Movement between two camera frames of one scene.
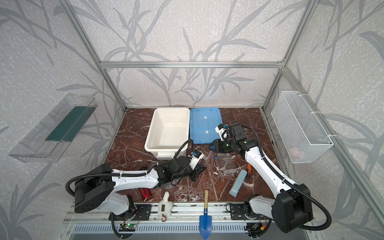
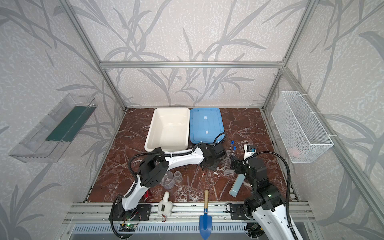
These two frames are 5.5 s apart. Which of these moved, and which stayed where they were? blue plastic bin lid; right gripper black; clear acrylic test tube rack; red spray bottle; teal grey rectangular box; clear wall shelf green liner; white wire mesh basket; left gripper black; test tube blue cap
Moved: left gripper black; right gripper black; test tube blue cap
Stayed: red spray bottle; clear wall shelf green liner; teal grey rectangular box; blue plastic bin lid; clear acrylic test tube rack; white wire mesh basket
